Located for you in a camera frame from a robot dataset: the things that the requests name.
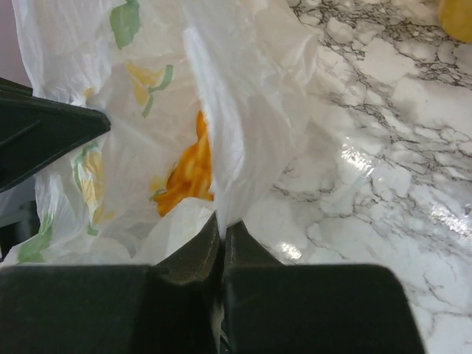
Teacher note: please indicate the yellow plastic tray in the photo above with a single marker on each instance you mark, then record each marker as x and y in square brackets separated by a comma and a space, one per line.
[455, 18]

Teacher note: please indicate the white plastic grocery bag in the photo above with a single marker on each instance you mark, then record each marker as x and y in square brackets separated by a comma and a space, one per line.
[150, 67]

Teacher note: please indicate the orange croissant bread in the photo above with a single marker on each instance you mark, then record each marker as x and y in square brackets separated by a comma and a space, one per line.
[192, 175]

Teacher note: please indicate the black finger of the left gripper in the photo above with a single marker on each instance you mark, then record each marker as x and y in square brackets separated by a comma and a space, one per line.
[36, 132]

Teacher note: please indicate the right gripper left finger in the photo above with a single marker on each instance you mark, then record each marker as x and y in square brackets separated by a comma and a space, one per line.
[163, 308]

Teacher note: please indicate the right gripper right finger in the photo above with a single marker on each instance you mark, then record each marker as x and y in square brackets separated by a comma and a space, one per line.
[327, 308]

